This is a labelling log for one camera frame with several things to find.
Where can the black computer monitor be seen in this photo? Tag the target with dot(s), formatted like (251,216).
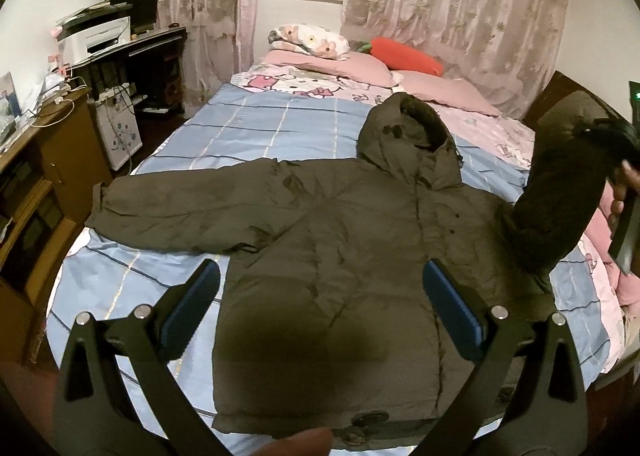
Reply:
(137,6)

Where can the red carrot plush pillow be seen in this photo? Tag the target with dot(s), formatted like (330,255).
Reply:
(410,56)

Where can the floral print pillow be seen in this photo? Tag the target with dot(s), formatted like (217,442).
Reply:
(310,38)

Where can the dark wooden headboard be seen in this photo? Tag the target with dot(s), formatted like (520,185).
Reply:
(555,91)

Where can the bed with blue sheet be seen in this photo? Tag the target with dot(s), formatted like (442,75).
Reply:
(280,131)

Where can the person's left hand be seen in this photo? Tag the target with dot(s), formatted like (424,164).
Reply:
(295,443)

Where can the stack of papers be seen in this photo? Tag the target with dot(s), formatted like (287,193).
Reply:
(7,101)

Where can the white power strip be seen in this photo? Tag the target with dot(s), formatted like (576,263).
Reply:
(115,92)

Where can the person's right hand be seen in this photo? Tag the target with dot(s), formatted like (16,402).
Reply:
(631,186)

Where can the pink pillow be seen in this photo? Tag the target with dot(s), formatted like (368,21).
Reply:
(445,93)
(330,66)

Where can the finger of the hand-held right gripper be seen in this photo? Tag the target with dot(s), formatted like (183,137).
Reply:
(617,138)

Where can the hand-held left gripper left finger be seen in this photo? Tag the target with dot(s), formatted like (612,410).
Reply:
(195,298)

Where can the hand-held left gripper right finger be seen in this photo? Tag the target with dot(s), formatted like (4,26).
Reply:
(450,306)

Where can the dark computer desk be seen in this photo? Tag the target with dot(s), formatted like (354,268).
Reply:
(155,66)

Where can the dark olive hooded puffer jacket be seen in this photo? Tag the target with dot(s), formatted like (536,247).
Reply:
(325,261)

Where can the narrow pink lace curtain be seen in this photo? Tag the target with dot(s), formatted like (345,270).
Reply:
(205,11)

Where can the wide pink lace curtain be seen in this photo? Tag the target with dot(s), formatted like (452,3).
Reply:
(460,11)

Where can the brown wooden cabinet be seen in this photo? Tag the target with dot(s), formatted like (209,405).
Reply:
(55,156)

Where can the white printer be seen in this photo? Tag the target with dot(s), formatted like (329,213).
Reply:
(100,36)

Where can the white flower print computer tower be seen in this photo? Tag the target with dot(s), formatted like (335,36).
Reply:
(120,136)

